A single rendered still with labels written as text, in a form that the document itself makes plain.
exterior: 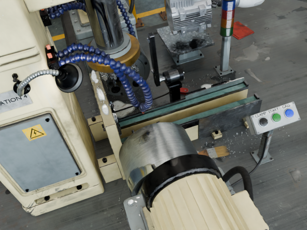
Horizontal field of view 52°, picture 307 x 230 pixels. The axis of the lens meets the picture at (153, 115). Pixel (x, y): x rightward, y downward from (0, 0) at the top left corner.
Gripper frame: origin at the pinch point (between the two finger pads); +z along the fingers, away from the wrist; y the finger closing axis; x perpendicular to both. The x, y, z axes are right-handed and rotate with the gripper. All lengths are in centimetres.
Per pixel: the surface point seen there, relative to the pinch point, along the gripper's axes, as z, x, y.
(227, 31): -14.0, 5.0, 22.4
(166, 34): 8.1, 21.5, -6.6
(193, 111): 9, 27, 50
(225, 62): -17.2, 24.3, 21.1
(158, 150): 33, 1, 88
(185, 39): -0.3, 20.6, 2.1
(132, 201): 43, 2, 102
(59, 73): 55, -31, 87
